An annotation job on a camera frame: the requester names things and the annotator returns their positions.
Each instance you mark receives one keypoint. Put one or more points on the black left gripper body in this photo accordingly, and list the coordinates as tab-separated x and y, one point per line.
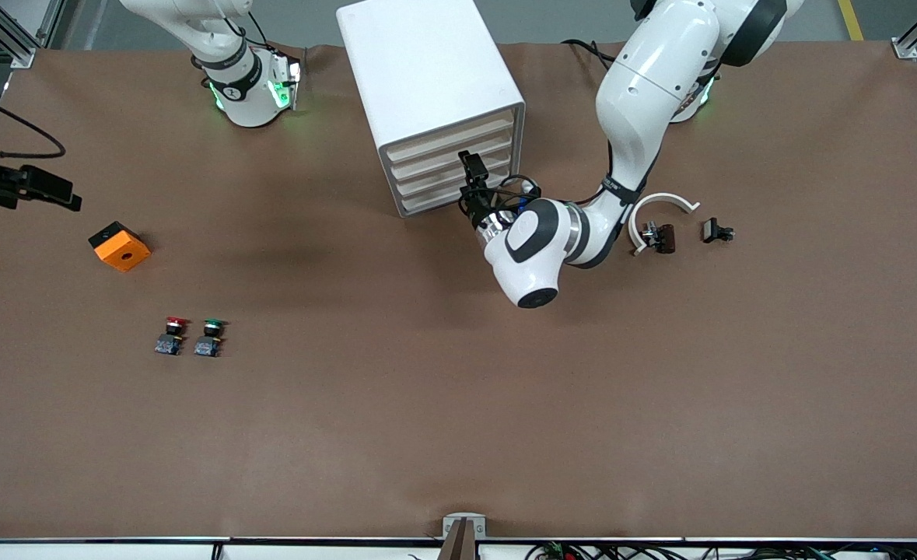
477	207

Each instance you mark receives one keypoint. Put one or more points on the red push button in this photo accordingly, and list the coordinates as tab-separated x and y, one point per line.
169	342

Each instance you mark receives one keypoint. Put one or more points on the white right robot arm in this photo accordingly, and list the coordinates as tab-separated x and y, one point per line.
244	93

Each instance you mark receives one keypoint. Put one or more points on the orange black button box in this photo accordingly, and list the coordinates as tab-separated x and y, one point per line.
124	253

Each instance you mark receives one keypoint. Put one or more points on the green push button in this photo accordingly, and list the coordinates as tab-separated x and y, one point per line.
208	346

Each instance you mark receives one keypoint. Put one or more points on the white curved clamp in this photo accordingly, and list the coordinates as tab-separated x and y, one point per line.
634	222

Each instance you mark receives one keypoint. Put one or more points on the brown table cover sheet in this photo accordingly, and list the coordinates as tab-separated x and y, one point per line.
458	389

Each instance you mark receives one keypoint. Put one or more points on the brown metal small component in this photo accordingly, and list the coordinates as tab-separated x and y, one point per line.
664	237

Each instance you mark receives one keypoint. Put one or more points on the black small component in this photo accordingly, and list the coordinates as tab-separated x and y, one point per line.
711	230

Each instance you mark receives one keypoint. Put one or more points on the yellow floor tape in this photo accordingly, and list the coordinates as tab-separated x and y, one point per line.
851	19

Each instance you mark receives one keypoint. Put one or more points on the grey metal table bracket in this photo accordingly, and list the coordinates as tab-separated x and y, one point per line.
464	516

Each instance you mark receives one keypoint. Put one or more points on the brown wedge post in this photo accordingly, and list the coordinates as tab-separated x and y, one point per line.
462	544

